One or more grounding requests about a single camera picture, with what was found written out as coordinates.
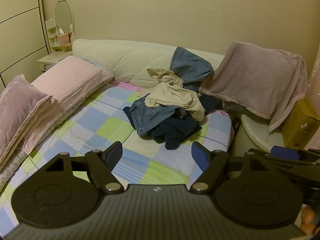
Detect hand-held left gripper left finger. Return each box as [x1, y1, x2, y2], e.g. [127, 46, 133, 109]
[44, 141, 124, 194]

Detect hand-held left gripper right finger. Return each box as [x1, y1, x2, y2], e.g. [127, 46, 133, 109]
[189, 141, 270, 194]

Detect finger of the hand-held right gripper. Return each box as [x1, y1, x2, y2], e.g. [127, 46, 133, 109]
[255, 145, 320, 180]

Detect beige garment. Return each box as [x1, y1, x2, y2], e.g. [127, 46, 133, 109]
[144, 68, 206, 122]

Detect orange fruit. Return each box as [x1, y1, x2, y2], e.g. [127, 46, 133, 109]
[300, 206, 315, 224]
[300, 224, 316, 234]

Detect yellow cardboard box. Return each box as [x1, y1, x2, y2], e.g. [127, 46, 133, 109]
[281, 97, 320, 150]

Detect dark navy garment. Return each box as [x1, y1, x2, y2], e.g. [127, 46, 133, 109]
[150, 94, 224, 150]

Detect white round table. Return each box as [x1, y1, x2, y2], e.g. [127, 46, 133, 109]
[229, 114, 285, 154]

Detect checkered bed sheet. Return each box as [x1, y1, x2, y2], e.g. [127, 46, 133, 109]
[0, 80, 234, 233]

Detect blue jeans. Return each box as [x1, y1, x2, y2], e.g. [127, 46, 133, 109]
[122, 95, 188, 138]

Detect mauve towel pillow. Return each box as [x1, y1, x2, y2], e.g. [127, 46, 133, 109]
[200, 40, 308, 133]

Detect pink pillow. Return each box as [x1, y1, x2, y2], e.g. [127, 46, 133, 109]
[22, 55, 115, 155]

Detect cream padded headboard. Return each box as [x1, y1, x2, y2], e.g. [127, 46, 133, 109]
[72, 39, 227, 88]

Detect grey ruffled pillow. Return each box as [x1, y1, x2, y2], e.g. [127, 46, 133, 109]
[0, 147, 34, 188]

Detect mauve velvet pillow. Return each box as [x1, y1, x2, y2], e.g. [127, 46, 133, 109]
[0, 74, 55, 160]

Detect white dressing table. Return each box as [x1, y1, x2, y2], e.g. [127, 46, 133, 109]
[37, 19, 75, 73]

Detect pink tissue box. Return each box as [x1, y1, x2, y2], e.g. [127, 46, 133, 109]
[57, 33, 72, 45]

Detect oval mirror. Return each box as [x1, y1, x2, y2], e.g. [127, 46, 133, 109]
[54, 0, 75, 39]

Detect cream wardrobe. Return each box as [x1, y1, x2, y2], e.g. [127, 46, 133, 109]
[0, 0, 53, 88]

